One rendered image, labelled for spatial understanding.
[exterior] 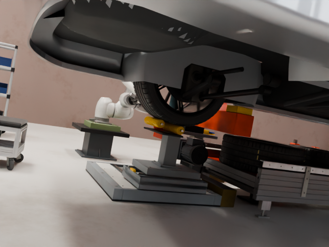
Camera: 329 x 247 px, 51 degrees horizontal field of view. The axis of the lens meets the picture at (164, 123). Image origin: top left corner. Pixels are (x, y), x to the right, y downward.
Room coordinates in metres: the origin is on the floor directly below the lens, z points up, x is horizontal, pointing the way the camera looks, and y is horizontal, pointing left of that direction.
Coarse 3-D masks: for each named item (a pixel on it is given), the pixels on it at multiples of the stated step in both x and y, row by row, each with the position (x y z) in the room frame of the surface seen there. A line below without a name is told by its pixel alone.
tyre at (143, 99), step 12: (144, 84) 2.18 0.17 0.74; (144, 96) 2.22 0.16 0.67; (156, 96) 2.21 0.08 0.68; (144, 108) 2.39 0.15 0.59; (156, 108) 2.21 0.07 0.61; (168, 108) 2.25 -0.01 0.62; (216, 108) 2.40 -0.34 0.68; (168, 120) 2.26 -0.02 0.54; (180, 120) 2.29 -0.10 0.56; (192, 120) 2.33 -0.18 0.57; (204, 120) 2.37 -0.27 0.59
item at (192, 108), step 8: (160, 88) 2.42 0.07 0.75; (216, 88) 2.42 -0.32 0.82; (160, 96) 2.22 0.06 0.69; (168, 96) 2.45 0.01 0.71; (192, 104) 2.55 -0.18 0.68; (200, 104) 2.46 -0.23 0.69; (208, 104) 2.38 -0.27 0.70; (176, 112) 2.28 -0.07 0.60; (184, 112) 2.30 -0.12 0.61; (192, 112) 2.33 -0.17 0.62; (200, 112) 2.35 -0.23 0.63
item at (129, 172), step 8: (128, 168) 2.36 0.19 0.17; (136, 168) 2.41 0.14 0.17; (128, 176) 2.33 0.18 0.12; (136, 176) 2.20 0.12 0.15; (144, 176) 2.20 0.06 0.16; (152, 176) 2.23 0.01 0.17; (160, 176) 2.27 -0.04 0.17; (168, 176) 2.29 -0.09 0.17; (136, 184) 2.18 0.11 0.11; (144, 184) 2.15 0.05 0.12; (152, 184) 2.17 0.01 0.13; (160, 184) 2.20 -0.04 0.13; (168, 184) 2.22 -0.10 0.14; (176, 184) 2.24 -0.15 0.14; (184, 184) 2.27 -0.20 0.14; (192, 184) 2.29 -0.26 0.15; (200, 184) 2.32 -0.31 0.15; (192, 192) 2.30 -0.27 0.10; (200, 192) 2.33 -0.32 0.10
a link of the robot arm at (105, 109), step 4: (100, 100) 3.57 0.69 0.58; (104, 100) 3.57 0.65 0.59; (108, 100) 3.58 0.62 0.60; (96, 104) 3.62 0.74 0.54; (100, 104) 3.56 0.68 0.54; (104, 104) 3.55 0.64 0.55; (108, 104) 3.57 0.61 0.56; (112, 104) 3.60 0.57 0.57; (96, 108) 3.58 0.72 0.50; (100, 108) 3.55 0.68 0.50; (104, 108) 3.55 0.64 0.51; (108, 108) 3.57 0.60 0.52; (112, 108) 3.59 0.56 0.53; (96, 112) 3.57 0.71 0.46; (100, 112) 3.55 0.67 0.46; (104, 112) 3.56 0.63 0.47; (108, 112) 3.57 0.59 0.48; (112, 112) 3.59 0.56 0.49; (96, 116) 3.57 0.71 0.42; (100, 116) 3.55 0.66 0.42; (104, 116) 3.56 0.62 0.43; (108, 116) 3.59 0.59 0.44; (112, 116) 3.62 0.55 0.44
